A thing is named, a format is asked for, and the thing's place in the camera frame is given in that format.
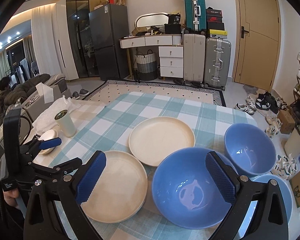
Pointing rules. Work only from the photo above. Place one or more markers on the person on sofa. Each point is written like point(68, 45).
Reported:
point(9, 96)

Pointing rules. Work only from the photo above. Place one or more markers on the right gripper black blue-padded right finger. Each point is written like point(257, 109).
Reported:
point(269, 220)

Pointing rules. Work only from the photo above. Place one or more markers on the tissue box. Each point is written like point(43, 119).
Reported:
point(35, 104)

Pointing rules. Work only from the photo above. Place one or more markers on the dark glass cabinet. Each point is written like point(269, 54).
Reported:
point(77, 12)

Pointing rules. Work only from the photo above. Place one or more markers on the white green sneaker pair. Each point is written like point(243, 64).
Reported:
point(285, 167)

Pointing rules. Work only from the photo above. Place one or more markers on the person's left hand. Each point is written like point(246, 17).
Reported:
point(11, 196)

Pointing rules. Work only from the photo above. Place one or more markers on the cream plate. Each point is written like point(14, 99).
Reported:
point(120, 191)
point(154, 139)

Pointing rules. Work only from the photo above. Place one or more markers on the white plastic bag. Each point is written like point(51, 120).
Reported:
point(46, 120)

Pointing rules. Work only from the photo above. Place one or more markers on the light blue large bowl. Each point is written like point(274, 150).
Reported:
point(286, 195)

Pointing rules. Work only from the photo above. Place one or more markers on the medium blue bowl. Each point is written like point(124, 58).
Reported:
point(185, 193)

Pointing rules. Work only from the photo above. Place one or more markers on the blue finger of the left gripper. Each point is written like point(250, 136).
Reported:
point(35, 146)

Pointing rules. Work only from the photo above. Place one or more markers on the small brown cardboard box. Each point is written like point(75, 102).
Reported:
point(287, 122)

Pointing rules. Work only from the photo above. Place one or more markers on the woven laundry basket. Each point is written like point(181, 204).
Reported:
point(146, 66)

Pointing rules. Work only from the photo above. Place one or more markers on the cream cylindrical cup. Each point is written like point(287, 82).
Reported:
point(65, 123)

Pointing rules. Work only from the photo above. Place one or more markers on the dark blue small bowl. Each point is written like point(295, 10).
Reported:
point(249, 149)

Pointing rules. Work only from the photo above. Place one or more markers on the stack of shoe boxes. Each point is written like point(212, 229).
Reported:
point(215, 25)

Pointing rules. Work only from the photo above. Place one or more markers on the white trash bin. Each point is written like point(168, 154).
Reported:
point(292, 146)

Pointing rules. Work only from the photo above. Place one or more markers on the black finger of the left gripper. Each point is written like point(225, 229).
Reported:
point(57, 171)

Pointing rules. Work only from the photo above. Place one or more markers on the silver aluminium suitcase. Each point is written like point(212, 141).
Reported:
point(217, 62)

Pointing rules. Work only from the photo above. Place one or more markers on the black refrigerator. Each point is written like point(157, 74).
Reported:
point(109, 24)

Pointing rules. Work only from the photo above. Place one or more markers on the teal suitcase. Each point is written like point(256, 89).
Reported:
point(195, 15)

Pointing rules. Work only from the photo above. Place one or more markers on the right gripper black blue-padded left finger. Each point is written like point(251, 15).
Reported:
point(42, 219)

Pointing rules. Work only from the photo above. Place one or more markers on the beige suitcase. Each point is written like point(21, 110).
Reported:
point(194, 57)

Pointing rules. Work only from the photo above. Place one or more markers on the white drawer dresser desk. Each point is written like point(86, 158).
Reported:
point(169, 47)

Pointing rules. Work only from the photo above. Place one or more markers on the green white checked tablecloth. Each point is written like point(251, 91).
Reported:
point(108, 128)

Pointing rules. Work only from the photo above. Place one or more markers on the wooden door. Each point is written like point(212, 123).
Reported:
point(258, 42)

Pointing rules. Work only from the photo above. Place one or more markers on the oval mirror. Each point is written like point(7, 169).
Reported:
point(152, 19)

